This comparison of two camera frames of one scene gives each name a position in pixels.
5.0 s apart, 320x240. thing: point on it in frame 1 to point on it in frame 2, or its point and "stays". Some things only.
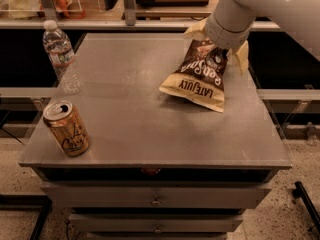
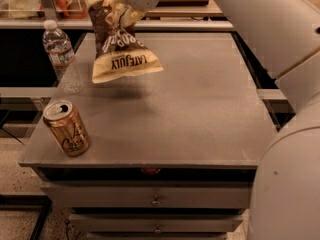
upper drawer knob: (155, 202) stays
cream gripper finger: (196, 31) to (117, 10)
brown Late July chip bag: (200, 77) to (118, 51)
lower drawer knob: (157, 228) stays
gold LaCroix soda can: (67, 127) stays
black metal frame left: (41, 203) stays
